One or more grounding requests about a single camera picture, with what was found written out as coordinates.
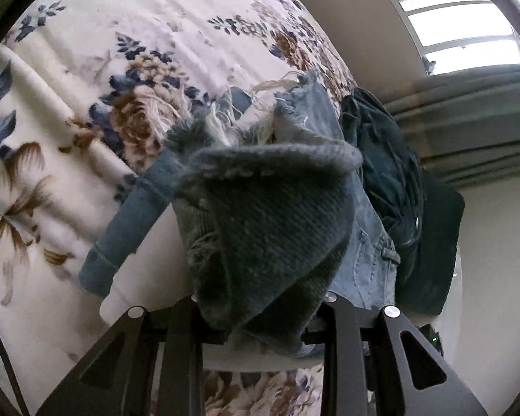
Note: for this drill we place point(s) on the floral printed blanket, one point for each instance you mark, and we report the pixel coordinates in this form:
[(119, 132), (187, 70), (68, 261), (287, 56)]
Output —
[(91, 95)]

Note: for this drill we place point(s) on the grey curtain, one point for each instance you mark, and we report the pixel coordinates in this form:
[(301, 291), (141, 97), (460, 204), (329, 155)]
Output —
[(472, 121)]

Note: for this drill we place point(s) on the dark green pants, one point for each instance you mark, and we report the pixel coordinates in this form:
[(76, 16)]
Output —
[(394, 190)]

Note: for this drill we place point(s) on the bright window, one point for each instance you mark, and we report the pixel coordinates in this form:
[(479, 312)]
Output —
[(455, 13)]

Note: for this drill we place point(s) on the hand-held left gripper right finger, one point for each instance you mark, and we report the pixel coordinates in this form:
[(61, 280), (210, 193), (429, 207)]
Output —
[(344, 346)]

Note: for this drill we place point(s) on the light blue ripped jeans pants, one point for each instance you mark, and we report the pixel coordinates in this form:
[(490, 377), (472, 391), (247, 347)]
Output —
[(268, 234)]

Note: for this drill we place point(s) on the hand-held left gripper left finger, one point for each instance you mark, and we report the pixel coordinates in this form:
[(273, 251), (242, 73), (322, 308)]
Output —
[(180, 346)]

